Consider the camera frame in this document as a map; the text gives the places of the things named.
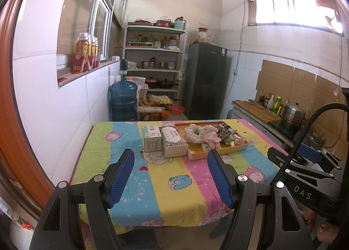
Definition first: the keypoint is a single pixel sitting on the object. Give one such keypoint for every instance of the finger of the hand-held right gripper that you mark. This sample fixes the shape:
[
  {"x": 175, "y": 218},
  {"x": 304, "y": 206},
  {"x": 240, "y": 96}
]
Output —
[
  {"x": 310, "y": 154},
  {"x": 278, "y": 156}
]

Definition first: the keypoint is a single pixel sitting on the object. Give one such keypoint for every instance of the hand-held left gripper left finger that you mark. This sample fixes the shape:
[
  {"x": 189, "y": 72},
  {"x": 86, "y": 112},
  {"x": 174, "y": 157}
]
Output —
[{"x": 120, "y": 176}]

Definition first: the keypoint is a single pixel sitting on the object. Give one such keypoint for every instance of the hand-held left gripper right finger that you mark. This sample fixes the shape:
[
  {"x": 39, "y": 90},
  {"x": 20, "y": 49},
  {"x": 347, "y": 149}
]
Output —
[{"x": 219, "y": 179}]

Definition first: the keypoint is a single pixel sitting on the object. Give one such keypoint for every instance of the orange-rimmed gold cardboard box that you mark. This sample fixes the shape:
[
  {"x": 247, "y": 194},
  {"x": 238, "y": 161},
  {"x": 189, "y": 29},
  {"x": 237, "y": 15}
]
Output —
[{"x": 201, "y": 153}]

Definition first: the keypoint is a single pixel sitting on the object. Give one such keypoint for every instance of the white green tissue packet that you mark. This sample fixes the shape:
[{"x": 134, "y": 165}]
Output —
[{"x": 205, "y": 147}]

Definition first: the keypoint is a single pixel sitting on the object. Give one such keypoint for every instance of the teddy bear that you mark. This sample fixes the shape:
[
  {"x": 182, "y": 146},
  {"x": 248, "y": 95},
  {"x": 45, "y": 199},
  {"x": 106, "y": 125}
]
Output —
[{"x": 212, "y": 138}]

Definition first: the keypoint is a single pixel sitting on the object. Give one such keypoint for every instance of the green sponge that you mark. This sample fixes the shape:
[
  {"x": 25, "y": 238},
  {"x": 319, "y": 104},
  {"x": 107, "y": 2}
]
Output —
[{"x": 229, "y": 138}]

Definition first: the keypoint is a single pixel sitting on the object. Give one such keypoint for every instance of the pink puff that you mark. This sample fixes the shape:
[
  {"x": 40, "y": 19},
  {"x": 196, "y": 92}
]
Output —
[{"x": 240, "y": 138}]

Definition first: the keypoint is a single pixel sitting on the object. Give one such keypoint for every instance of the leopard print scrunchie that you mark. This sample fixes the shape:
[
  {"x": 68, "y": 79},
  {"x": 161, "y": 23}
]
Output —
[{"x": 225, "y": 132}]

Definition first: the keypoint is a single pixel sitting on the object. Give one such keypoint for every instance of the white lace scrunchie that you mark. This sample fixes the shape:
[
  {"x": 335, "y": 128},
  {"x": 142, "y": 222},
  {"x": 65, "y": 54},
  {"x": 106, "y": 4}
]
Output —
[{"x": 195, "y": 134}]

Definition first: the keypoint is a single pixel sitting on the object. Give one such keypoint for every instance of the person's right hand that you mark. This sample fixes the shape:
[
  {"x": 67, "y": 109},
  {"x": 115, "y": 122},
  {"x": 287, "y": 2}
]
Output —
[{"x": 325, "y": 232}]

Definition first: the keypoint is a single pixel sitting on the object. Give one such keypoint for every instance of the black induction cooker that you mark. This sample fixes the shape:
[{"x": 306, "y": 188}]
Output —
[{"x": 280, "y": 127}]

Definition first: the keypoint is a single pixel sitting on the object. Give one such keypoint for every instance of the steel steamer pot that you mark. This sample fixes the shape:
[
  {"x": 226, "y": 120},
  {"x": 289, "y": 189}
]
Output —
[{"x": 294, "y": 116}]

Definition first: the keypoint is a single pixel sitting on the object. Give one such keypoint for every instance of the colourful cartoon tablecloth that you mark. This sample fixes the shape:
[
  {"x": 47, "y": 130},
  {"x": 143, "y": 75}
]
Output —
[{"x": 163, "y": 184}]

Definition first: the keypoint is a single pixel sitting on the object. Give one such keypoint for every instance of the green white tissue box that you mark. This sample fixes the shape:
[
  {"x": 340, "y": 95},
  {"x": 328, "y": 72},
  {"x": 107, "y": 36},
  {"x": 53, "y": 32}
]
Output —
[{"x": 151, "y": 138}]

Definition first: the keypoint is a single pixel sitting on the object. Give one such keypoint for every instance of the wooden cutting board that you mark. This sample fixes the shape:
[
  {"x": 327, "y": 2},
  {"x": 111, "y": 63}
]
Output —
[{"x": 256, "y": 111}]

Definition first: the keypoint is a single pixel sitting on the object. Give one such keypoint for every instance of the green yellow bottle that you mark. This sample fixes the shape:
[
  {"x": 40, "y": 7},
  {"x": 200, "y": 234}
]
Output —
[{"x": 277, "y": 105}]

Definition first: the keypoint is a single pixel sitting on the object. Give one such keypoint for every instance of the white condiment bottle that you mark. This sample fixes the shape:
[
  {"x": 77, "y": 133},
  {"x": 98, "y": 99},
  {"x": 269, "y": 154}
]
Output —
[{"x": 271, "y": 104}]

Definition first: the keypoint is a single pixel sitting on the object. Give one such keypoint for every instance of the grey kitchen counter cabinet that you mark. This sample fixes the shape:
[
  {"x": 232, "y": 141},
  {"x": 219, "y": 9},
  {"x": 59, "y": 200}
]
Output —
[{"x": 240, "y": 115}]

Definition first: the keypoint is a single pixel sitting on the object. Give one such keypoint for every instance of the dark sauce bottle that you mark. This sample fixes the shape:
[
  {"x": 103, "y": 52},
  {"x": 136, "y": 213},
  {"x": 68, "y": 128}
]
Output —
[{"x": 262, "y": 100}]

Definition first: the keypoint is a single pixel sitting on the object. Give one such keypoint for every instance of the brown sauce bottle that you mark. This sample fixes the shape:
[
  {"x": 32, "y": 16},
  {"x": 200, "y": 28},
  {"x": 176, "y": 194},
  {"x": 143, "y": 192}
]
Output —
[{"x": 268, "y": 98}]

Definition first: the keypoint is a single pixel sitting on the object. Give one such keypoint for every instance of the floral tissue pack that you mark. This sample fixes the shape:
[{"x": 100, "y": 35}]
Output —
[{"x": 174, "y": 141}]

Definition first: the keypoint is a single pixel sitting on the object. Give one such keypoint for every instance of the grey low table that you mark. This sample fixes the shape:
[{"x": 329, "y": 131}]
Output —
[{"x": 178, "y": 117}]

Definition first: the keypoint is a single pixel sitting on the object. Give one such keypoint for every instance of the blue water jug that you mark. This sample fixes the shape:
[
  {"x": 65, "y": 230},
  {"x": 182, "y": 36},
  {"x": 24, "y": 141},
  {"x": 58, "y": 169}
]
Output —
[{"x": 122, "y": 101}]

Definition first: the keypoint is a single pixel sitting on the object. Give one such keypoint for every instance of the orange sauce jar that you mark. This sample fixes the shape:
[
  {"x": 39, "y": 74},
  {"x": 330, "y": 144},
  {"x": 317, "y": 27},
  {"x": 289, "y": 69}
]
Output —
[{"x": 165, "y": 115}]

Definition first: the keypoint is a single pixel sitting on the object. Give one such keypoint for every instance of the bunch of bananas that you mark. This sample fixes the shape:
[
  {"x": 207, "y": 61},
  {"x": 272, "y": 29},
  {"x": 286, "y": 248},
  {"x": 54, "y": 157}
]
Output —
[{"x": 144, "y": 102}]

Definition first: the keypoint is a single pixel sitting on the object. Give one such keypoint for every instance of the red plastic basket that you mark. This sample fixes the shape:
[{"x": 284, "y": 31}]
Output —
[{"x": 176, "y": 109}]

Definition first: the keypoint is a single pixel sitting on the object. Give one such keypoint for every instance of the pink white sack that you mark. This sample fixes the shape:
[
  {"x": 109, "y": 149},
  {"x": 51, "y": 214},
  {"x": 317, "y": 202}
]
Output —
[{"x": 144, "y": 90}]

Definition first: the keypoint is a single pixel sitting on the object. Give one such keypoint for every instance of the white flour sack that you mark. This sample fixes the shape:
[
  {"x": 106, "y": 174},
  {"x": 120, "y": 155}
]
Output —
[{"x": 136, "y": 81}]

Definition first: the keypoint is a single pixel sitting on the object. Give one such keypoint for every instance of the black pot with red lid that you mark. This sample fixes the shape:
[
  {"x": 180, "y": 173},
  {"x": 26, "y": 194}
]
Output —
[{"x": 152, "y": 83}]

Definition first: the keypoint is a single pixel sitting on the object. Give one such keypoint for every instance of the dark grey fridge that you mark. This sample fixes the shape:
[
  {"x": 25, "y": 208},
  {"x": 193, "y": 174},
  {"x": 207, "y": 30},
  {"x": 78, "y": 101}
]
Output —
[{"x": 204, "y": 81}]

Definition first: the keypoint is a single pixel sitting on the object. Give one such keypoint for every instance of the black wok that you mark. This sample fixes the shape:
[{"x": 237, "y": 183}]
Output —
[{"x": 166, "y": 84}]

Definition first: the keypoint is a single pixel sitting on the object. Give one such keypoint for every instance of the black water pump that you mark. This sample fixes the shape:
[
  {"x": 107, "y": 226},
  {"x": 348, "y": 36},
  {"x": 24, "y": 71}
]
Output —
[{"x": 123, "y": 68}]

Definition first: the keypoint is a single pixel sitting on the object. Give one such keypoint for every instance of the white bowl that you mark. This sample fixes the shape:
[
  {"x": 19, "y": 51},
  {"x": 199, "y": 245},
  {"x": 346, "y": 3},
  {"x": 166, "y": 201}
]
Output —
[{"x": 132, "y": 64}]

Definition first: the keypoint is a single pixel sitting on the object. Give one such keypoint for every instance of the steel mixing bowl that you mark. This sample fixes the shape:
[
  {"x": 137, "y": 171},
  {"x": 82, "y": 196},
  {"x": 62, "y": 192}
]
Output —
[{"x": 148, "y": 64}]

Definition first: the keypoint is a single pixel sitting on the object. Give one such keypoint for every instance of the stack of white bowls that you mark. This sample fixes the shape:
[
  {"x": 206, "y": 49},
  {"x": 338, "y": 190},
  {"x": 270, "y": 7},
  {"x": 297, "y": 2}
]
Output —
[{"x": 171, "y": 65}]

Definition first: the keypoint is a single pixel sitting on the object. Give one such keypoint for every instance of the cooking oil bottle red label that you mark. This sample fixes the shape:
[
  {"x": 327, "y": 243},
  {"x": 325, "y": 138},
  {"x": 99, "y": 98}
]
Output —
[
  {"x": 90, "y": 55},
  {"x": 80, "y": 56},
  {"x": 98, "y": 53},
  {"x": 95, "y": 53}
]

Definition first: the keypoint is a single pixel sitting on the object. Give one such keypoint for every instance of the white metal shelf rack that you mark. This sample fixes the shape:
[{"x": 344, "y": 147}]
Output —
[{"x": 185, "y": 56}]

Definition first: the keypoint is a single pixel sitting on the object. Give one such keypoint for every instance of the row of jars and bottles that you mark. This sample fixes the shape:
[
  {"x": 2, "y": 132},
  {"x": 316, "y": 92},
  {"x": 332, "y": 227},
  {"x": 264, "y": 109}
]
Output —
[{"x": 154, "y": 43}]

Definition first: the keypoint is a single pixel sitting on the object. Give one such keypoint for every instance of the glass jar with red lid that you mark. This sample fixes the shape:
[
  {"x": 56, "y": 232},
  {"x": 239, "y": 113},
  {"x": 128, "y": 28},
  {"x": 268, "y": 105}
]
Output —
[{"x": 202, "y": 37}]

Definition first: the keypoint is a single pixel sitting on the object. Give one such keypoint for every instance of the high bright window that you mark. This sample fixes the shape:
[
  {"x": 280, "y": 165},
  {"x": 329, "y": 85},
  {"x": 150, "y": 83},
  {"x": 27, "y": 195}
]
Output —
[{"x": 294, "y": 4}]

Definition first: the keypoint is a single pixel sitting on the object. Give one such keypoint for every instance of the red flat tray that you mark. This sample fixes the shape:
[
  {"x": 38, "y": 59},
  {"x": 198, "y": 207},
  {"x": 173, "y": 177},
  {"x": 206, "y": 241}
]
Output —
[{"x": 143, "y": 22}]

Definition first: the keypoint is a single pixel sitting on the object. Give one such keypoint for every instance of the teal canister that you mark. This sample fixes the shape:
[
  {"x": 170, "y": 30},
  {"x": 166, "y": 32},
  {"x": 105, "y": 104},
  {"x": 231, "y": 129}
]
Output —
[{"x": 180, "y": 23}]

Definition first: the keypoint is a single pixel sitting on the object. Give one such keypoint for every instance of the sliding aluminium window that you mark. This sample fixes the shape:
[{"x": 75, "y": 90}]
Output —
[{"x": 79, "y": 7}]

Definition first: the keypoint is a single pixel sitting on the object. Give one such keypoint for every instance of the cardboard wall sheet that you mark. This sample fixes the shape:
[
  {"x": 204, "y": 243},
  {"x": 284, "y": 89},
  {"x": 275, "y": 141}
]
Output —
[
  {"x": 275, "y": 78},
  {"x": 304, "y": 86}
]

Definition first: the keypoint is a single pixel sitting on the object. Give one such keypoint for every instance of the brown wooden door frame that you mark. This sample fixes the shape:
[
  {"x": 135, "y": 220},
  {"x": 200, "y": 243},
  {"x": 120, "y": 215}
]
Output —
[{"x": 8, "y": 103}]

